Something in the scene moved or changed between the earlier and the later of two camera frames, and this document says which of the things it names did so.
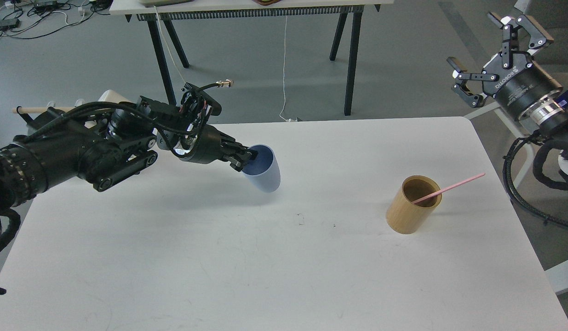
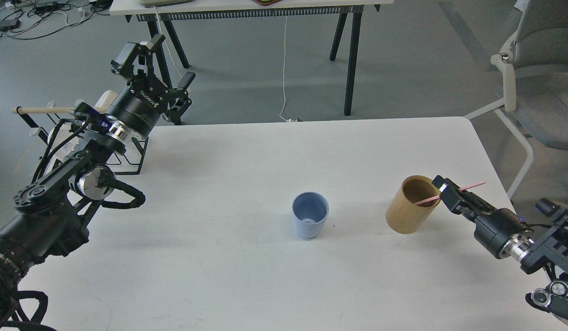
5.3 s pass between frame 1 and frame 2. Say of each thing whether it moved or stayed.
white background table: stayed
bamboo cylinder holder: stayed
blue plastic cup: moved
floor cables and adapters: stayed
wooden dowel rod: stayed
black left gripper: moved
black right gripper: moved
